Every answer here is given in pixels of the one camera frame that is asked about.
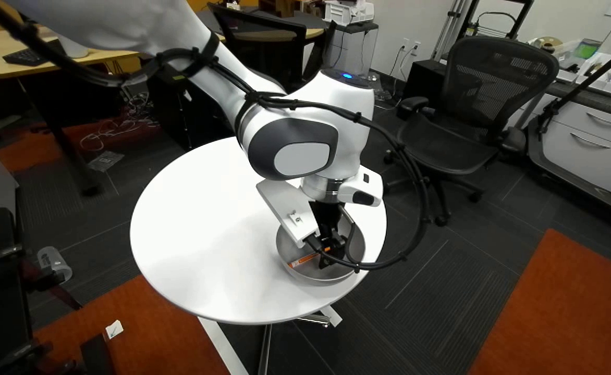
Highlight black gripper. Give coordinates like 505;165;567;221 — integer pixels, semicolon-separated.
303;198;355;258

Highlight grey round bowl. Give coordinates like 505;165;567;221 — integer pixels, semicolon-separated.
274;213;367;286

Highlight white table base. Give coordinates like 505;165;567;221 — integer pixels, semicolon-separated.
196;303;345;375

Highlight black computer box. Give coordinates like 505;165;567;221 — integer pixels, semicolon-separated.
409;56;454;101

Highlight black mesh office chair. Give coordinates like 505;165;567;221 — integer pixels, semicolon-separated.
391;35;563;230

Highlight small white floor tag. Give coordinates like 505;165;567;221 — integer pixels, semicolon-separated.
102;317;128;344

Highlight black kick scooter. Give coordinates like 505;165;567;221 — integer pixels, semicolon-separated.
524;37;611;224

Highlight black stand leg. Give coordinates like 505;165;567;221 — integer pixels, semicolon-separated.
78;331;119;375

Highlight white drawer cabinet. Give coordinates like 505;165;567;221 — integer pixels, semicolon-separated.
537;93;611;202

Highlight black orange bar clamp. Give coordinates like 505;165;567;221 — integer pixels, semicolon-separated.
0;241;83;312

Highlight green box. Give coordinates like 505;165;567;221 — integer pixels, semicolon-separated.
571;37;603;63

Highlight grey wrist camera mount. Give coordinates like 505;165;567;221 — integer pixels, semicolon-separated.
255;178;322;245

